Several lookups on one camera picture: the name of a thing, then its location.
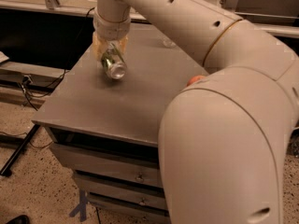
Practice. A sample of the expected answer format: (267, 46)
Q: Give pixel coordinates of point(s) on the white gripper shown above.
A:
(111, 29)

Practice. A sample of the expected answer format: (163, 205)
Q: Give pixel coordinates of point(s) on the green soda can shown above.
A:
(113, 64)

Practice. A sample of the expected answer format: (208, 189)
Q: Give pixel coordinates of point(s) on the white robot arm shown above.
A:
(222, 140)

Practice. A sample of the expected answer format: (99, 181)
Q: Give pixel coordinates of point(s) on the clear plastic water bottle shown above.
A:
(168, 43)

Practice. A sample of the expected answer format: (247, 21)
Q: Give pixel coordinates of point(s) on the grey drawer cabinet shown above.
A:
(106, 131)

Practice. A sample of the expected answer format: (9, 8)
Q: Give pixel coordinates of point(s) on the red apple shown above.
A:
(194, 79)

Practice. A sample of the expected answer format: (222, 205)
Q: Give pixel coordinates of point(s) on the black metal floor bar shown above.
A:
(18, 142)

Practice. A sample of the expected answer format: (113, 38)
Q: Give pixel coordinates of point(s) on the black shoe tip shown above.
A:
(22, 219)

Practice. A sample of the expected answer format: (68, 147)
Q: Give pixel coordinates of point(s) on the metal window frame rail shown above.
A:
(277, 17)

